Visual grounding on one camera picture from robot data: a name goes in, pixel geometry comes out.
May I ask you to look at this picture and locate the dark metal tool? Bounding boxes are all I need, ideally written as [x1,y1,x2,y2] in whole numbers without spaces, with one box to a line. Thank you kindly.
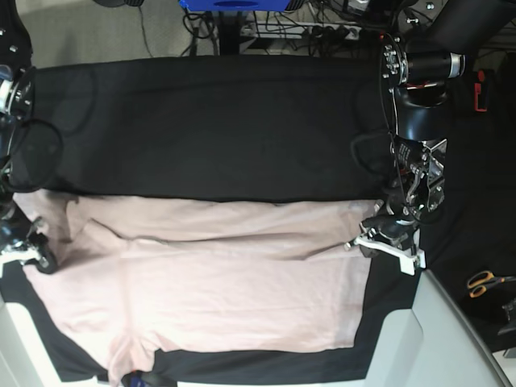
[497,298,516,335]

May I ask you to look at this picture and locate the pink T-shirt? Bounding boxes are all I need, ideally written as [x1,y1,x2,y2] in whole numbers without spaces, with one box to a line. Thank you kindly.
[15,190,374,384]

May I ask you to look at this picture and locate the red black clamp bottom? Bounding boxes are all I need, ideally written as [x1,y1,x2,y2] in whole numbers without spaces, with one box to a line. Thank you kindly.
[121,371,177,387]

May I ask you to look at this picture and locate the black stand column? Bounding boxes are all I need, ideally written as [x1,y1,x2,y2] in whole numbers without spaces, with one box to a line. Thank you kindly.
[216,11,244,56]

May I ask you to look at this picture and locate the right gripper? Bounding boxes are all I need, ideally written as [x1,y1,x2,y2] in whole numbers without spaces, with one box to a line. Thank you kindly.
[1,216,58,274]

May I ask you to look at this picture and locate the red black clamp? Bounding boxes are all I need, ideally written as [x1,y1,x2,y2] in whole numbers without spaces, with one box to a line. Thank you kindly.
[121,371,177,387]
[473,69,489,113]

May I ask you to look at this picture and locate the red black clamp right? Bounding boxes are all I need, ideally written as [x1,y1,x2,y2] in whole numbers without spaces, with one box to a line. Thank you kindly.
[473,69,489,113]

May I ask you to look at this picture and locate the orange handled scissors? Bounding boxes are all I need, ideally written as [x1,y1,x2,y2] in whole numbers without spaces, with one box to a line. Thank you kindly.
[466,270,515,298]

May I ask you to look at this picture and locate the blue box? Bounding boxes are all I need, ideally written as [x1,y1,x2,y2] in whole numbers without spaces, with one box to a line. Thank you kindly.
[179,0,289,12]

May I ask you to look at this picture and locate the black table cloth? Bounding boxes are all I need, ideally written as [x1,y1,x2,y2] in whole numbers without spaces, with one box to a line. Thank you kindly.
[0,54,516,384]

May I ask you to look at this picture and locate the white power strip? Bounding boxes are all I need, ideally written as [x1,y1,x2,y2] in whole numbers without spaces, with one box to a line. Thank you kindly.
[240,19,362,40]

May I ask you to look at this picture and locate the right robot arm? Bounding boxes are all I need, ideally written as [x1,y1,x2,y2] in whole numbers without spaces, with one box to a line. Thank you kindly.
[1,1,64,274]

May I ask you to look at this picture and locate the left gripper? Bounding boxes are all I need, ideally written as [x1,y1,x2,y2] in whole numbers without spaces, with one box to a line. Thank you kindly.
[344,199,419,258]

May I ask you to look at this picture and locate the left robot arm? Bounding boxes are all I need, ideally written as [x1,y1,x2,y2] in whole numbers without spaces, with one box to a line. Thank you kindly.
[346,1,515,263]

